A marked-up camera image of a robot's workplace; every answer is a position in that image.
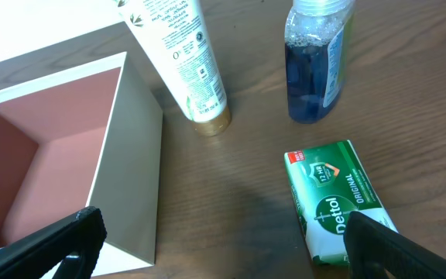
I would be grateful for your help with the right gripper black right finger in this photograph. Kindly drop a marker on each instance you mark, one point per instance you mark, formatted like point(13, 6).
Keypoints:
point(375, 251)

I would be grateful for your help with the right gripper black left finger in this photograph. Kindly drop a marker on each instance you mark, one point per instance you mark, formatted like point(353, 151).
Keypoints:
point(72, 245)

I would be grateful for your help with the clear bottle with blue liquid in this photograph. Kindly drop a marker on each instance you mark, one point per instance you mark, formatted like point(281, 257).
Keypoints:
point(316, 36)

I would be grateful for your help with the white tube with gold cap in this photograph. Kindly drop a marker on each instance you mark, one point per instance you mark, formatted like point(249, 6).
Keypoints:
point(175, 38)

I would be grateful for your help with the green Dettol soap box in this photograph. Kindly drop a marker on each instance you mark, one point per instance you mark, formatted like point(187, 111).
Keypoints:
point(328, 183)

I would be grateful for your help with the white box with pink interior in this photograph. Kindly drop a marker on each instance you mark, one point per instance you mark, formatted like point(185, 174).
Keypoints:
point(86, 136)

